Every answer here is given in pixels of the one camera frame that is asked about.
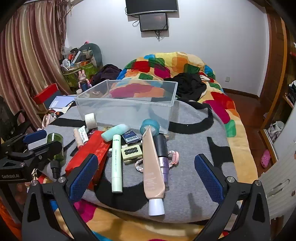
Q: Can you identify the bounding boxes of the pink clog shoe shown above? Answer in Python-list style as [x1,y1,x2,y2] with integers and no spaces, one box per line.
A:
[260,149,271,168]

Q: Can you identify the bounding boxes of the striped pink curtain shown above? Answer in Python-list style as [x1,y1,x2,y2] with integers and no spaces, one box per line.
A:
[0,0,72,130]

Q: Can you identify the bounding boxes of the white plastic chair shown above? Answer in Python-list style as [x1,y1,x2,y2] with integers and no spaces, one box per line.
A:
[258,160,296,220]

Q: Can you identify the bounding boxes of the green storage bag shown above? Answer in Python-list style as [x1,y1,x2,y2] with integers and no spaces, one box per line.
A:
[61,61,97,88]

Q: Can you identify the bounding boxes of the pink lipstick tube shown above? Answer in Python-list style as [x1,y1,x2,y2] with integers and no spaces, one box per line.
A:
[73,128,84,149]

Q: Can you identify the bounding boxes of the purple bottle with black cap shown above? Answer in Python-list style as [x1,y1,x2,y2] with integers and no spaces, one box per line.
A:
[153,134,169,186]

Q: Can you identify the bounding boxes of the pink white braided hair tie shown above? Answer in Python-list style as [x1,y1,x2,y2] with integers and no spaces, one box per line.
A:
[135,151,179,173]

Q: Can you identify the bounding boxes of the pink rabbit figure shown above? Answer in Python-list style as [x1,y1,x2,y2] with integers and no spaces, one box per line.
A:
[77,69,92,92]

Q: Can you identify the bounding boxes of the dark purple clothing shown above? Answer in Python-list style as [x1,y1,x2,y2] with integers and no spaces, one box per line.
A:
[90,64,122,87]

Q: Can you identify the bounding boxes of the green compact with black dots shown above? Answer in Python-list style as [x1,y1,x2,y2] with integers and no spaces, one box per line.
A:
[122,144,142,165]

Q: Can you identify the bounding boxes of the colourful patchwork blanket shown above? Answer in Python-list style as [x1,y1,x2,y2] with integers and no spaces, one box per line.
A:
[30,51,258,241]

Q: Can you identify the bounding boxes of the blue notebook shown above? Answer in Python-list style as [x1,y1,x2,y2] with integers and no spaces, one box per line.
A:
[49,95,77,109]

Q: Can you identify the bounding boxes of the white tape roll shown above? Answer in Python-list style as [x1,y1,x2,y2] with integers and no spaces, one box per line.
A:
[84,113,98,129]

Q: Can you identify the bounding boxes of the red gift box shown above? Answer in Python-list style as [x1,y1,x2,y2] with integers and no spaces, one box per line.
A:
[32,83,59,105]

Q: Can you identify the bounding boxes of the small white tube red print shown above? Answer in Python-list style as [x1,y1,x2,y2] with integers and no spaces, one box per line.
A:
[78,126,89,143]

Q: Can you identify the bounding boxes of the clear plastic storage box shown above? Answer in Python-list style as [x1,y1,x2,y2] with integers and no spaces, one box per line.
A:
[75,79,178,134]

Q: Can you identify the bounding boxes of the black clothing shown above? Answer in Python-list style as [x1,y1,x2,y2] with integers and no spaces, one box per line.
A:
[174,72,207,102]

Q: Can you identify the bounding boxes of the wooden wardrobe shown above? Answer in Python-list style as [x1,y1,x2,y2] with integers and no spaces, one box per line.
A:
[259,7,296,163]

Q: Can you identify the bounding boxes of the grey plush toy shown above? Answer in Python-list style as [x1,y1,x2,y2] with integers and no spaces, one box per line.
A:
[79,43,103,67]

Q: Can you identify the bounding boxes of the beige tube with white cap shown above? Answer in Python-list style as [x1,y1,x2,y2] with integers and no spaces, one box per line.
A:
[142,125,166,216]

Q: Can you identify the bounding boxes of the pale green long tube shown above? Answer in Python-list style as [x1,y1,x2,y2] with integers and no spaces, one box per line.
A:
[112,134,123,193]

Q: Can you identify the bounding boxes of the teal tape roll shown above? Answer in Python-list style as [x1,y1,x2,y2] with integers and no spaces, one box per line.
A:
[140,119,160,136]

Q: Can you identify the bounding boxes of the mint green bottle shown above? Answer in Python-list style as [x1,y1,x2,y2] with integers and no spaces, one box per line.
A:
[101,124,130,141]

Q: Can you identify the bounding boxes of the white shoes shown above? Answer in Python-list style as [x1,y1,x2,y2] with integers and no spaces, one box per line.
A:
[267,120,285,142]

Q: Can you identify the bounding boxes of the navy card box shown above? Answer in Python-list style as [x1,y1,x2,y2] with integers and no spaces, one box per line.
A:
[122,130,141,146]

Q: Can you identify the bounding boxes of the red carton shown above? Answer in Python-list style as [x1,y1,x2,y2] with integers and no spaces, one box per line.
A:
[65,130,111,186]

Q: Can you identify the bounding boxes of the dark green pump bottle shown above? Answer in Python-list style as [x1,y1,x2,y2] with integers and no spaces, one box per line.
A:
[47,133,64,179]

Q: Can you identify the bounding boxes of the small black monitor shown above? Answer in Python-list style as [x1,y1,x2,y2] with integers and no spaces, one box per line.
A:
[139,13,168,32]

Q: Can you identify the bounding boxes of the grey black patterned blanket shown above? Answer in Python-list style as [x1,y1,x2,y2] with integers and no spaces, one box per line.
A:
[44,100,238,224]

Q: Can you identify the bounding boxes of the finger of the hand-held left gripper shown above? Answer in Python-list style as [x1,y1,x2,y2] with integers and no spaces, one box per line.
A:
[5,129,48,151]
[25,141,64,173]

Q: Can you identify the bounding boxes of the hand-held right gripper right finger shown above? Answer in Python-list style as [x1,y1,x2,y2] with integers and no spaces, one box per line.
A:
[194,153,271,241]

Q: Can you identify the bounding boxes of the black wall television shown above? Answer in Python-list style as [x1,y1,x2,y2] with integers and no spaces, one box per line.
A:
[125,0,179,16]

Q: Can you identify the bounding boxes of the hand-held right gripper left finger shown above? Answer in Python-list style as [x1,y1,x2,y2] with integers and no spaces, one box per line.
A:
[21,153,99,241]

